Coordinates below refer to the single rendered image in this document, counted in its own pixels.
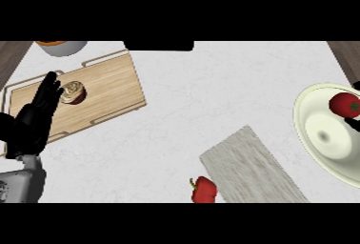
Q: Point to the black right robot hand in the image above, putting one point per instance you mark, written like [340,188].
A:
[354,124]

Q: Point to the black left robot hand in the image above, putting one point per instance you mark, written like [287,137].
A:
[32,124]

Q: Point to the red tomato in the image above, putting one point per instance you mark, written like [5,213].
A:
[343,105]

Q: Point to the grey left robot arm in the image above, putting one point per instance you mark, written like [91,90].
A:
[23,182]

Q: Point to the cream bowl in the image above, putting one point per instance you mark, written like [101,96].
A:
[327,139]

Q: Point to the grey woven placemat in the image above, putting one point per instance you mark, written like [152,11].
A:
[252,168]

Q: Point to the chocolate cupcake with cream swirl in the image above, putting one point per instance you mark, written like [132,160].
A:
[73,92]

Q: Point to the wooden cutting board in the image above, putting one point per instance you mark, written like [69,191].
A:
[103,92]

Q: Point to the grey pot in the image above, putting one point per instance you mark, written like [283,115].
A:
[64,49]

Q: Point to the orange food in pot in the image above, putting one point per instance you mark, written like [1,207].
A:
[51,42]

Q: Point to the black appliance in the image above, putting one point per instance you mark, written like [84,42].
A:
[159,45]

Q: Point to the red bell pepper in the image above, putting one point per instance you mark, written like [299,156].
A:
[203,190]

